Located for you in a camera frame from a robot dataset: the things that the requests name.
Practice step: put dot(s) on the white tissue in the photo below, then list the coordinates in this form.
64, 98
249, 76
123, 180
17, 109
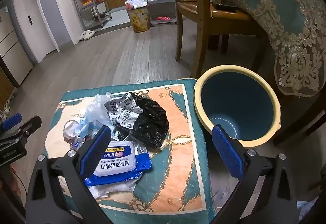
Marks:
68, 132

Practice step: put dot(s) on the white slipper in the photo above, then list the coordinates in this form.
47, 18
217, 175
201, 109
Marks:
82, 35
89, 34

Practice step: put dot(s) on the white cabinet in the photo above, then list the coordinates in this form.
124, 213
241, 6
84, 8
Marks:
12, 56

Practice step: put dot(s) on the white door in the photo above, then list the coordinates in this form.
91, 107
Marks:
33, 35

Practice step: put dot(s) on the white wipe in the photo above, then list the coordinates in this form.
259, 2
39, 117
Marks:
112, 188

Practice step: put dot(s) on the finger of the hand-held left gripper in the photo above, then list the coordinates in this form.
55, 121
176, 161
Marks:
30, 126
11, 121

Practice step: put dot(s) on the clear plastic bag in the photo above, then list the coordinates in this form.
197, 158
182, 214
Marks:
98, 109

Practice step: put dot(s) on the grey shipping bag with label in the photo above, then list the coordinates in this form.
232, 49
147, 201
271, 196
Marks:
122, 112

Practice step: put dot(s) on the wooden chair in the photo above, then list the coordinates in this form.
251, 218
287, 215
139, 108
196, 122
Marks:
193, 10

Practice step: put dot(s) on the blue bin with cream rim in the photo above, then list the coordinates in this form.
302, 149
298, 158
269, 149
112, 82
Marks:
234, 96

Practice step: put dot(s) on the red plastic bag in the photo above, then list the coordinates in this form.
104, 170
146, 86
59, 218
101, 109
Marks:
163, 18

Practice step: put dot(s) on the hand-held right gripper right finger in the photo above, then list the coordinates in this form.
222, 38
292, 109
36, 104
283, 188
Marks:
226, 152

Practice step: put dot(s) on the black plastic bag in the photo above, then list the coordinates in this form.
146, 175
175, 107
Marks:
150, 122

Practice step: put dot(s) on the blue wet wipes packet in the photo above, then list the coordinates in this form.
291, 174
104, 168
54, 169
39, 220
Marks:
122, 160

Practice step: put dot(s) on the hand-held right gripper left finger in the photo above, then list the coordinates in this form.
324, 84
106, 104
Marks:
96, 147

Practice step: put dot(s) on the teal tablecloth with lace trim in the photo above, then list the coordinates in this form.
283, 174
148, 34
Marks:
280, 10

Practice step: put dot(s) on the white trash bag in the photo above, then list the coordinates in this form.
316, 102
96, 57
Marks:
136, 2

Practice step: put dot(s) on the light blue cloth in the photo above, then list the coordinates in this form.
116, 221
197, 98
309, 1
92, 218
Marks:
307, 210

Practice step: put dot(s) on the black tray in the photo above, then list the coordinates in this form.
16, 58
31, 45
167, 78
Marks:
224, 5

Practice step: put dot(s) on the silver foil wrapper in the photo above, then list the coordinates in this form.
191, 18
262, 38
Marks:
140, 149

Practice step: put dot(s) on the printed quilted teal mat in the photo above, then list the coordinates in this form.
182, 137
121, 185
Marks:
178, 163

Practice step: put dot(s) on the floral trash can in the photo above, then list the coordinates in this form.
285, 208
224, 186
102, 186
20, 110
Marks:
138, 20

